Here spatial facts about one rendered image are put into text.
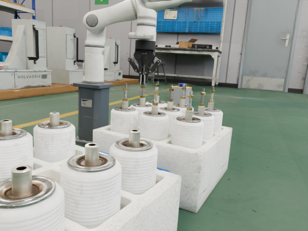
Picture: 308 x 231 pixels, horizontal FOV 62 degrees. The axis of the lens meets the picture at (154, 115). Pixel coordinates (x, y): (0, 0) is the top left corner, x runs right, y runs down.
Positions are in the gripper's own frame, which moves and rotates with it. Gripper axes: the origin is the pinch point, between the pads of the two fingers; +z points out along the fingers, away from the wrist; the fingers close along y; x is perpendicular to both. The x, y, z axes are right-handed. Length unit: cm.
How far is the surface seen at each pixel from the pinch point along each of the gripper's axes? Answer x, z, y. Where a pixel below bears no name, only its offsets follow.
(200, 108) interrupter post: 7.0, 7.9, -22.7
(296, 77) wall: -494, 3, -185
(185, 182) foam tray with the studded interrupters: 25.7, 26.6, -21.6
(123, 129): 16.0, 16.2, 1.4
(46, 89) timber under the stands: -153, 29, 156
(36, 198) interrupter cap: 71, 10, -9
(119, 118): 16.2, 12.2, 2.8
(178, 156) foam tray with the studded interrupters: 25.0, 19.4, -18.6
